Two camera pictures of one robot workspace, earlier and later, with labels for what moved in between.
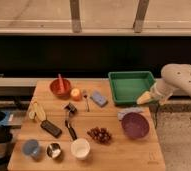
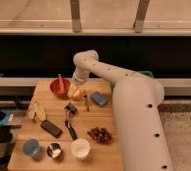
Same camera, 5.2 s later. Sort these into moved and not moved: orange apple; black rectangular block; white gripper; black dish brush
Moved: white gripper
Not moved: black dish brush; orange apple; black rectangular block
